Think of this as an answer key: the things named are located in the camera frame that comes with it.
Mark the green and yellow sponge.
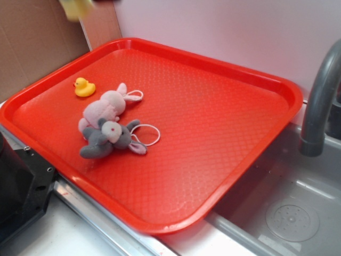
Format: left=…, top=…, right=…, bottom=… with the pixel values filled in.
left=59, top=0, right=94, bottom=22

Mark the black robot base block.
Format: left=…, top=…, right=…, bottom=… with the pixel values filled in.
left=1, top=135, right=56, bottom=245

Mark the red plastic tray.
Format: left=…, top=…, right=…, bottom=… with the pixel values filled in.
left=1, top=38, right=303, bottom=235

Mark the grey plush bunny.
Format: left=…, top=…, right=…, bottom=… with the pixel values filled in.
left=79, top=118, right=161, bottom=159

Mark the pink plush bunny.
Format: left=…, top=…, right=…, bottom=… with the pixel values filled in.
left=78, top=83, right=144, bottom=132

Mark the yellow rubber duck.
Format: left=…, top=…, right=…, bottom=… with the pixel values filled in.
left=74, top=77, right=96, bottom=97

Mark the grey plastic sink basin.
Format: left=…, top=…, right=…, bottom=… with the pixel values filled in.
left=207, top=125, right=340, bottom=255

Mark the grey curved faucet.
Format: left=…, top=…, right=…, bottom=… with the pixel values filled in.
left=299, top=40, right=340, bottom=157

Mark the round sink drain cover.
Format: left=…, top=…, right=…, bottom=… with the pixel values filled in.
left=265, top=199, right=320, bottom=242

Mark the brown cardboard panel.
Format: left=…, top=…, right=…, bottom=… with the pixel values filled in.
left=1, top=1, right=89, bottom=102

